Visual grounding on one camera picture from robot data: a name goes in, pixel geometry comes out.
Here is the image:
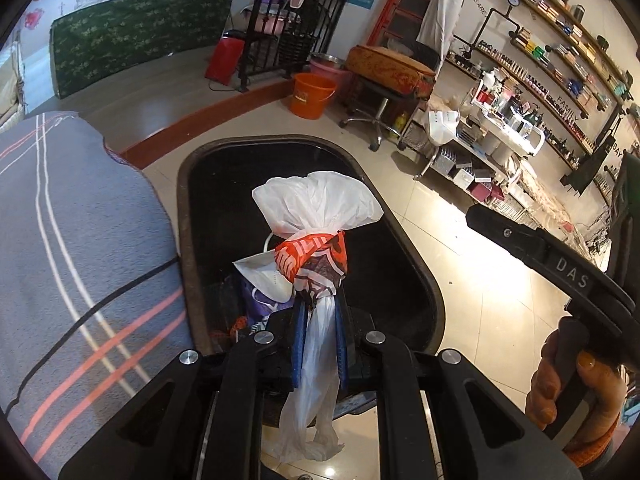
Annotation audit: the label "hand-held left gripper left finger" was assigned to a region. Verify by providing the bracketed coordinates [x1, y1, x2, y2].
[59, 300, 308, 480]

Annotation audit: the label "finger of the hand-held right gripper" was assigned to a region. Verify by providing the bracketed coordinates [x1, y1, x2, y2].
[465, 203, 547, 265]

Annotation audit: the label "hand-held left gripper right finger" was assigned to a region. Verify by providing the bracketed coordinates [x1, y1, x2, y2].
[334, 301, 583, 480]

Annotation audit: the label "white red-print plastic bag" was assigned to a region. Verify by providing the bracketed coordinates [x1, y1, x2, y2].
[251, 171, 385, 465]

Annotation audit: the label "black trash bin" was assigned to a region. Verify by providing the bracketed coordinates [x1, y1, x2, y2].
[176, 134, 447, 431]

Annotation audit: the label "person's right forearm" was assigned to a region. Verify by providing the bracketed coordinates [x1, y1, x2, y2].
[565, 410, 632, 476]

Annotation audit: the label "person's right hand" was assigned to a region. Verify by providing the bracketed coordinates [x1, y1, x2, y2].
[525, 332, 629, 450]

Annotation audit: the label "white salon trolley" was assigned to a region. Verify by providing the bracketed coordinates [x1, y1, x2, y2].
[400, 67, 546, 211]

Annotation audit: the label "stool with patterned cushion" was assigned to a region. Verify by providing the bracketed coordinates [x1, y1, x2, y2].
[339, 45, 440, 152]

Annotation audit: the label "pipe fixture with gauge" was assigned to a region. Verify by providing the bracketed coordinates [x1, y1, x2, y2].
[465, 0, 521, 56]

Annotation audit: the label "white hanging apron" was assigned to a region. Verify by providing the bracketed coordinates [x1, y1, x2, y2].
[416, 0, 473, 61]

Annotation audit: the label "orange bucket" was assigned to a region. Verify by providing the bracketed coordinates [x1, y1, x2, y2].
[287, 72, 337, 121]

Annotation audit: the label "pink basin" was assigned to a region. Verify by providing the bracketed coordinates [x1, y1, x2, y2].
[309, 52, 353, 96]

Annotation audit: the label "striped blue-grey tablecloth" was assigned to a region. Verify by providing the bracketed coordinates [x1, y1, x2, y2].
[0, 112, 201, 478]

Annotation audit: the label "red ladder shelf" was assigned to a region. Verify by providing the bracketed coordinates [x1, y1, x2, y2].
[366, 0, 441, 56]

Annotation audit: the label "black metal rack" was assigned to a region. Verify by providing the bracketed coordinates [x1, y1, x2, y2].
[237, 0, 351, 93]

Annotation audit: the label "red bag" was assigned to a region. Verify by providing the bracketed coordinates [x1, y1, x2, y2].
[204, 36, 246, 85]

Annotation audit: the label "green patterned counter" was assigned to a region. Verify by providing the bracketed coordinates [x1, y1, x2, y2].
[49, 0, 237, 100]

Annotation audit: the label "white wicker sofa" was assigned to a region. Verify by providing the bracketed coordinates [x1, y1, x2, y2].
[0, 30, 31, 131]

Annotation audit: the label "wall shelves with products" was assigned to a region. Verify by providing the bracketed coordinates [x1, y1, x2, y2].
[445, 0, 640, 196]

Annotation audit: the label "black cable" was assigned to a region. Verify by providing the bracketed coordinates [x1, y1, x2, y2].
[7, 257, 180, 408]

